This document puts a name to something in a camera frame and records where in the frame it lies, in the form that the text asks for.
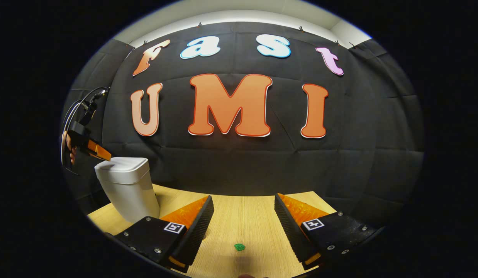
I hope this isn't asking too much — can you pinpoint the wooden desktop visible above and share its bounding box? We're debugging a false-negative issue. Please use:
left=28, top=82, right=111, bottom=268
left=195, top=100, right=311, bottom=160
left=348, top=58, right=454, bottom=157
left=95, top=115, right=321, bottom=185
left=86, top=183, right=338, bottom=278

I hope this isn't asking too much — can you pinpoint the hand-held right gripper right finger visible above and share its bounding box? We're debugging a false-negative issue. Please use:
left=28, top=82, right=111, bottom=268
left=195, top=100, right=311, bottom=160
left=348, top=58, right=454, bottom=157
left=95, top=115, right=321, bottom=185
left=274, top=193, right=380, bottom=271

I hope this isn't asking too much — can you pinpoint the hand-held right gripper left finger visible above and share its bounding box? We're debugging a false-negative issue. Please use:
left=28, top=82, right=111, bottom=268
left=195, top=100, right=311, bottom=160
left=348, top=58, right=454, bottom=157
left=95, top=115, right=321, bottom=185
left=113, top=195, right=215, bottom=274

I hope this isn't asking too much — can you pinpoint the white desktop garbage bin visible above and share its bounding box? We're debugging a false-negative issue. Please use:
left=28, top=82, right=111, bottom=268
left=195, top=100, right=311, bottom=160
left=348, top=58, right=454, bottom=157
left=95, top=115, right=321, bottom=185
left=94, top=156, right=161, bottom=224

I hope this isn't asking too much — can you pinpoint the black backdrop cloth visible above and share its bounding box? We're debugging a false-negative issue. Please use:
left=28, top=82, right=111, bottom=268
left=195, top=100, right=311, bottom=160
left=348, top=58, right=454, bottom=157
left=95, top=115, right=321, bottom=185
left=61, top=21, right=425, bottom=228

